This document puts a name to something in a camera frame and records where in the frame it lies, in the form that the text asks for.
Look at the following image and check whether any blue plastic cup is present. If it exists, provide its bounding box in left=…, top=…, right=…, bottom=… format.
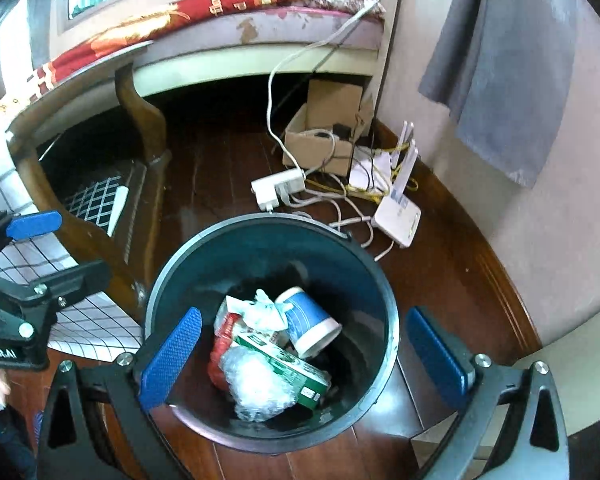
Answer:
left=275, top=287, right=342, bottom=360

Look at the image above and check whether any white paper wad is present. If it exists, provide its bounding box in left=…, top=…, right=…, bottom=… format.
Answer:
left=224, top=289, right=289, bottom=347

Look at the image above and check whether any black round trash bin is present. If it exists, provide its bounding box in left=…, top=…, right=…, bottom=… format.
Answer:
left=144, top=214, right=400, bottom=455

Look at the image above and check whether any white grid tablecloth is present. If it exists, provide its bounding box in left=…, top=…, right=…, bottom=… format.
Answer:
left=0, top=136, right=142, bottom=362

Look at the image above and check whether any red mesh plastic bag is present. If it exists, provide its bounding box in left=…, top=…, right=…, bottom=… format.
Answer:
left=207, top=313, right=242, bottom=391

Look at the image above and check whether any brown wooden table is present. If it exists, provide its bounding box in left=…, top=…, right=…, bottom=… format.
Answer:
left=9, top=42, right=171, bottom=321

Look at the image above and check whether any clear crumpled plastic bag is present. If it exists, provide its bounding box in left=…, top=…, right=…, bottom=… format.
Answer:
left=220, top=346, right=297, bottom=422

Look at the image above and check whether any green white carton box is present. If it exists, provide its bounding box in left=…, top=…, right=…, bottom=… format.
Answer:
left=234, top=332, right=332, bottom=411

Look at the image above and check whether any white wifi router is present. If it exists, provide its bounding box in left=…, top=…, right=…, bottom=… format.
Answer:
left=372, top=122, right=422, bottom=248

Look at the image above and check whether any white power strip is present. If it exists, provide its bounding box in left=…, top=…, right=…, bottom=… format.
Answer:
left=251, top=168, right=306, bottom=211

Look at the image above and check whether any brown cardboard box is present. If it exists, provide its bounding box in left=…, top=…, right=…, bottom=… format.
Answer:
left=283, top=79, right=373, bottom=177

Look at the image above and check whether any grey hanging cloth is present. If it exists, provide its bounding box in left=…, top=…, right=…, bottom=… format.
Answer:
left=418, top=0, right=577, bottom=188

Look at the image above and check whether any bed with white frame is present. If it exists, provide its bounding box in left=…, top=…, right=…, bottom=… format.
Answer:
left=54, top=0, right=397, bottom=99

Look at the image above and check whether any white power cable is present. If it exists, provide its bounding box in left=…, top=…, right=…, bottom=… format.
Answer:
left=265, top=0, right=391, bottom=172

